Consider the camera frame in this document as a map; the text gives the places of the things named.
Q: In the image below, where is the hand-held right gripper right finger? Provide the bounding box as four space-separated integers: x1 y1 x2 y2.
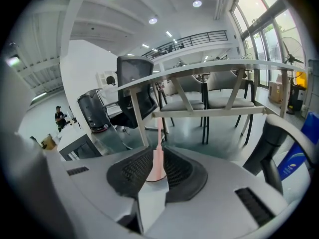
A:
145 145 298 239

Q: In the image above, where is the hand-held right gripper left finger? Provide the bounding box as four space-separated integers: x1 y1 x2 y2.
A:
45 146 154 223

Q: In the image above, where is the pink slim item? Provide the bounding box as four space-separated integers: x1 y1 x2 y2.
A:
146 118 167 183

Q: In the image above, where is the grey upholstered chair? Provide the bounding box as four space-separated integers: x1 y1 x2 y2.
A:
201 70 257 145
158 75 206 142

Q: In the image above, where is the white low cabinet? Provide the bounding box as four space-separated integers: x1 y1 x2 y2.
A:
56 127 103 162

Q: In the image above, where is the black cylindrical appliance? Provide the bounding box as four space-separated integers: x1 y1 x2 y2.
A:
77 88 112 134

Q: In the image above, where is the small cardboard box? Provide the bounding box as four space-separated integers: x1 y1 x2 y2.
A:
40 133 58 150

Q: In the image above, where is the grey chair with black armrest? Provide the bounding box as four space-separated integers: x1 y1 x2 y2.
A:
242 113 319 197

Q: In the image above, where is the long white table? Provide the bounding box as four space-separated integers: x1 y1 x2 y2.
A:
116 58 310 149

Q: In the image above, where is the black mesh office chair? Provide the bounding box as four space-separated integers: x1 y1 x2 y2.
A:
103 55 160 129

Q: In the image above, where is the brown cardboard box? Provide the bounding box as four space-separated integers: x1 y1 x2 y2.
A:
267 80 285 105

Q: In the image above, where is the black balcony railing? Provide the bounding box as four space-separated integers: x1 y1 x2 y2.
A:
142 30 228 60

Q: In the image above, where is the black and yellow cleaning machine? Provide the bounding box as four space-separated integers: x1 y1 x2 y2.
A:
286 71 309 116

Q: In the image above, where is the black standing fan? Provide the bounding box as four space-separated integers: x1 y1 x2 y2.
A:
274 36 308 115

